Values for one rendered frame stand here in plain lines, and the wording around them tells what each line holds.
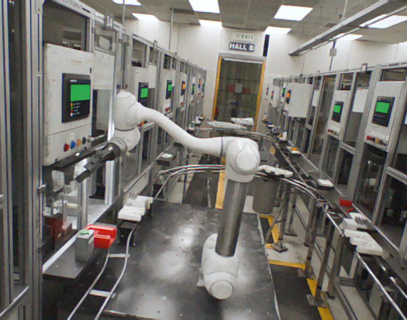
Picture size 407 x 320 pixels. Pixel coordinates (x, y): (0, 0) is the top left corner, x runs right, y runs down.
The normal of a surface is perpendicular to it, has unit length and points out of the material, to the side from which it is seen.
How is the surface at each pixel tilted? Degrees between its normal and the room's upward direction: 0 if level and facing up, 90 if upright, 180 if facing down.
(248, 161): 84
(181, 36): 90
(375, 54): 90
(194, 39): 90
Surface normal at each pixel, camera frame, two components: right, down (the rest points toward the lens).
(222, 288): 0.01, 0.34
